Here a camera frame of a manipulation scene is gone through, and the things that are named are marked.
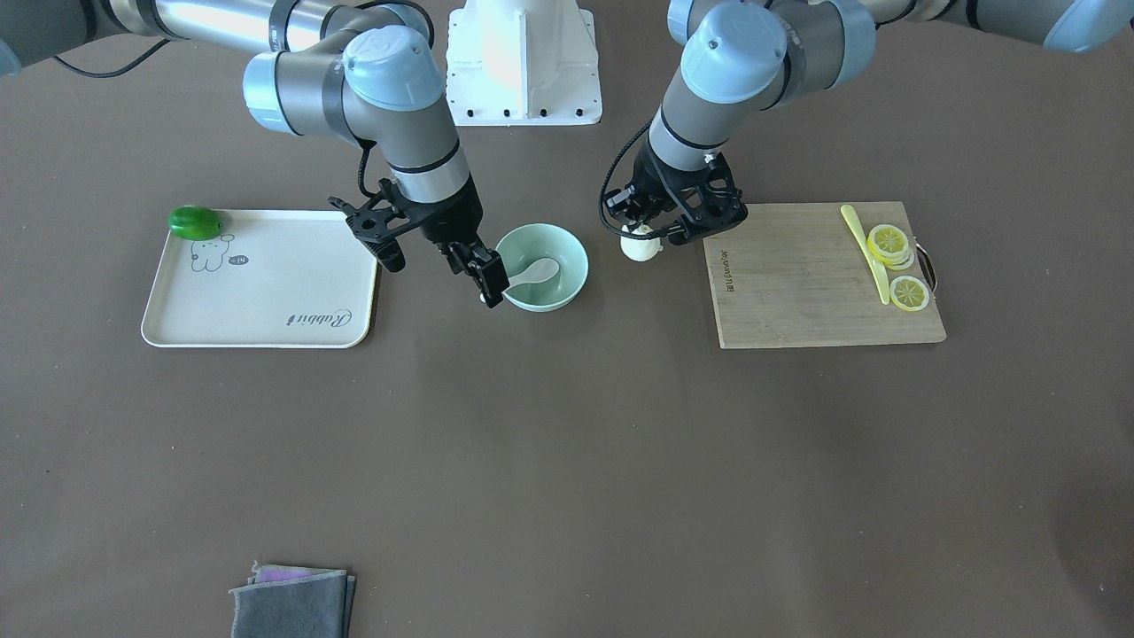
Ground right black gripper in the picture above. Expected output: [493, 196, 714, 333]
[328, 179, 509, 308]

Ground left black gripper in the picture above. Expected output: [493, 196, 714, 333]
[602, 142, 748, 245]

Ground white ceramic spoon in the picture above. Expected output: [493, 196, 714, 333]
[502, 258, 562, 308]

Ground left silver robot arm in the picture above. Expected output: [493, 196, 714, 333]
[598, 1, 1133, 245]

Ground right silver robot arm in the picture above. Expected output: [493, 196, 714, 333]
[1, 1, 508, 307]

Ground light green bowl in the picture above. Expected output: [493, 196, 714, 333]
[496, 223, 590, 314]

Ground wooden cutting board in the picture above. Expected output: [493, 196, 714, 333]
[703, 202, 946, 350]

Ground yellow plastic knife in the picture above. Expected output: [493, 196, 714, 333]
[840, 205, 891, 306]

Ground cream rectangular tray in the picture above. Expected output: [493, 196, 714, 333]
[141, 209, 376, 350]

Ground stacked lemon slices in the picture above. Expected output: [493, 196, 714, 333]
[866, 223, 915, 271]

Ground lemon slice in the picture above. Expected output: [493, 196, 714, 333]
[889, 277, 932, 312]

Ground green lime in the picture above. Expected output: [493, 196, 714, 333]
[167, 205, 223, 243]

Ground grey folded cloth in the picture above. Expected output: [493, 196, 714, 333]
[230, 563, 356, 637]

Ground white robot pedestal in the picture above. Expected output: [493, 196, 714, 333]
[446, 1, 603, 127]

